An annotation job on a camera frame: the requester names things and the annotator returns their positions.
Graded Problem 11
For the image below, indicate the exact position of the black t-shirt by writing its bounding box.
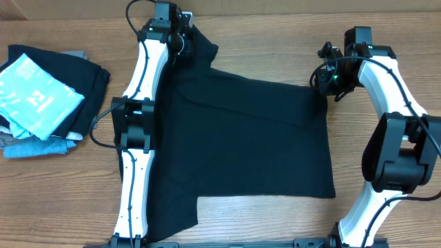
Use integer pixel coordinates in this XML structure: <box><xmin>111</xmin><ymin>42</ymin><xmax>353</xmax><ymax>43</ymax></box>
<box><xmin>147</xmin><ymin>28</ymin><xmax>336</xmax><ymax>242</ymax></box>

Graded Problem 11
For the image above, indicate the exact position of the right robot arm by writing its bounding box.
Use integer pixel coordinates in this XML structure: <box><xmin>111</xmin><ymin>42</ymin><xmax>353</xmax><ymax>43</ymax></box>
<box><xmin>309</xmin><ymin>26</ymin><xmax>440</xmax><ymax>247</ymax></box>

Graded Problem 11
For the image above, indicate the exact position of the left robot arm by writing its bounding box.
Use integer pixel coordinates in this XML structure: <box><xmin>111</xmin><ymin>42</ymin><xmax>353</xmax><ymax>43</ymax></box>
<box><xmin>108</xmin><ymin>1</ymin><xmax>194</xmax><ymax>247</ymax></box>

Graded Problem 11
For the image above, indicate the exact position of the folded black shirt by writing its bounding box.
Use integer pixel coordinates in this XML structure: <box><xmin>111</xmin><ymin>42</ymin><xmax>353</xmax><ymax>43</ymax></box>
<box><xmin>1</xmin><ymin>44</ymin><xmax>110</xmax><ymax>138</ymax></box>

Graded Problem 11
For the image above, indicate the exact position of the folded light blue printed shirt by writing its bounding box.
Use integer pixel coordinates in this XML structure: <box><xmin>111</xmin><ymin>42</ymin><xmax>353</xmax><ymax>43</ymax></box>
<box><xmin>1</xmin><ymin>54</ymin><xmax>84</xmax><ymax>141</ymax></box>

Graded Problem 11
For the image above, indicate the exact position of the folded blue heather shirt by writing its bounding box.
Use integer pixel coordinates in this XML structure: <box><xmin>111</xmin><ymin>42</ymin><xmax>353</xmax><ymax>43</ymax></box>
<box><xmin>3</xmin><ymin>136</ymin><xmax>76</xmax><ymax>158</ymax></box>

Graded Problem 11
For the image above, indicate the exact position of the folded white grey garment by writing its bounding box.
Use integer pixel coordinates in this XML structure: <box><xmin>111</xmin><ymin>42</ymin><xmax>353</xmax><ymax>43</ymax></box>
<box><xmin>1</xmin><ymin>126</ymin><xmax>83</xmax><ymax>149</ymax></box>

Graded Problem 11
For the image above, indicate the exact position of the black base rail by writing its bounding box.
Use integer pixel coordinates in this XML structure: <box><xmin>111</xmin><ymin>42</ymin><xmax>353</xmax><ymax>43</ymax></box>
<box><xmin>82</xmin><ymin>237</ymin><xmax>390</xmax><ymax>248</ymax></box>

